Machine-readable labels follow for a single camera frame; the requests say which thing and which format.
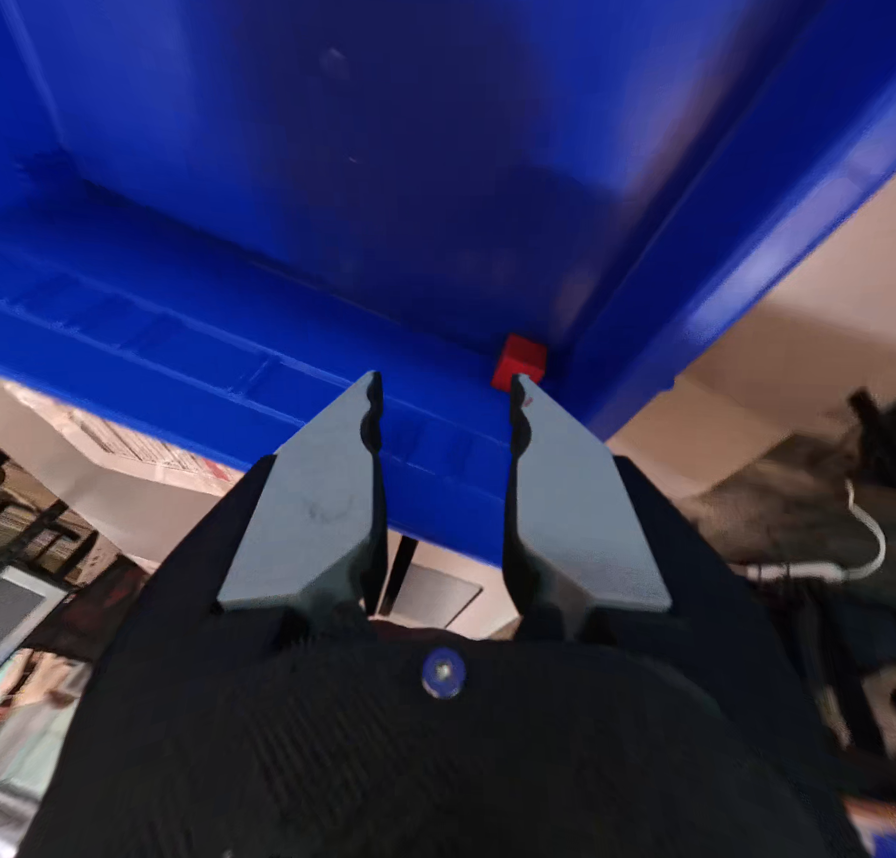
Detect dark bag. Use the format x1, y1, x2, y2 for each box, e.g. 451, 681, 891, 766
682, 387, 896, 799

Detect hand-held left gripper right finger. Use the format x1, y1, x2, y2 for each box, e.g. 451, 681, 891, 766
503, 373, 673, 621

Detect blue plastic bin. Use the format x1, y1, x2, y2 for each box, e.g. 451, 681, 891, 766
0, 0, 896, 570

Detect grey framed panel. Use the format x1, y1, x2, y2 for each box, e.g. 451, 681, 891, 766
0, 566, 72, 665

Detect white cable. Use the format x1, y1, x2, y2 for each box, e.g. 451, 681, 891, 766
744, 478, 888, 584

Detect small red wooden cube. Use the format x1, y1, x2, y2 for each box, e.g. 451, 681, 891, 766
490, 333, 548, 392

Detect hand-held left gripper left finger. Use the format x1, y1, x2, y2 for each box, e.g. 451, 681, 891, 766
217, 370, 389, 617

